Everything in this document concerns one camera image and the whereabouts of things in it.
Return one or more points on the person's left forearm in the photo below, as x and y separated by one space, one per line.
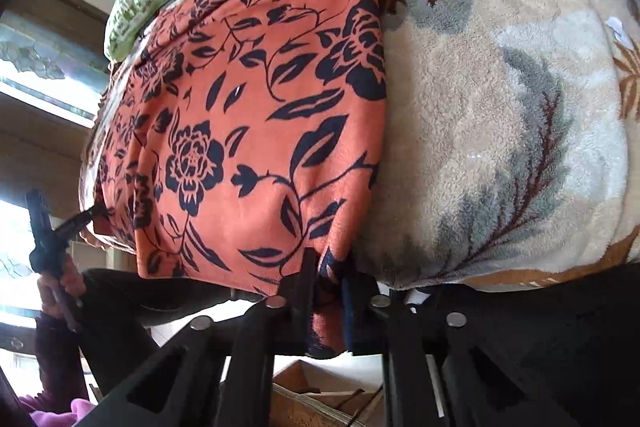
62 357

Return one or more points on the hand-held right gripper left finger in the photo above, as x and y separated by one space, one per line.
306 302

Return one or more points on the orange black floral garment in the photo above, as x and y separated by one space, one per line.
260 117

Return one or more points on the person's left hand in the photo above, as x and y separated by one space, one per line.
70 282

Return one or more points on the etched glass window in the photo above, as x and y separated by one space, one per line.
40 57

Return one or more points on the cream leaf print blanket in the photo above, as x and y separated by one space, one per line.
500 107

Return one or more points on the cardboard box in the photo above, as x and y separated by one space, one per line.
320 387

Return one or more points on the pink fleece cloth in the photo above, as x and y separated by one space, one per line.
55 412

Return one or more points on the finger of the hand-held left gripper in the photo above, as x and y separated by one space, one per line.
80 221

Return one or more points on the brown wooden window frame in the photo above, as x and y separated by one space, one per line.
45 157

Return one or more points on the person's black pants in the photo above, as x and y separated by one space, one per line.
150 302

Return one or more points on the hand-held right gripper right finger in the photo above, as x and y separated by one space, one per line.
356 307

